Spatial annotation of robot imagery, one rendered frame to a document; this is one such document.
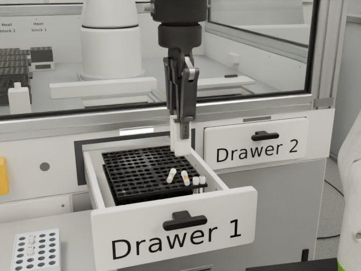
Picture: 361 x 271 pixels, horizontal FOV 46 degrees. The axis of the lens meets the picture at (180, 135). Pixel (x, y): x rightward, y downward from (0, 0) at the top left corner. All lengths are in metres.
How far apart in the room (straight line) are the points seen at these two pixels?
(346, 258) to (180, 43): 0.41
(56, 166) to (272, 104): 0.55
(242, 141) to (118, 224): 0.49
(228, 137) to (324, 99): 0.29
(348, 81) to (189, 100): 2.52
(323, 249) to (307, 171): 1.11
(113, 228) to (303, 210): 0.73
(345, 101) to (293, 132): 2.08
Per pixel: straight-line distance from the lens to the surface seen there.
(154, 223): 0.73
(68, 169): 1.03
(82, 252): 0.91
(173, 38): 0.72
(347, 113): 3.21
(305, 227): 1.36
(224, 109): 1.07
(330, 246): 2.36
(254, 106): 1.11
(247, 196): 0.77
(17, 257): 0.88
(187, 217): 0.71
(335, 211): 2.69
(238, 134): 1.09
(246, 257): 1.31
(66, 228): 1.00
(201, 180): 0.84
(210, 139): 1.06
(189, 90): 0.72
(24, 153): 1.01
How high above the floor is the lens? 1.28
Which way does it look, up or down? 20 degrees down
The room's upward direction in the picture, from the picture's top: straight up
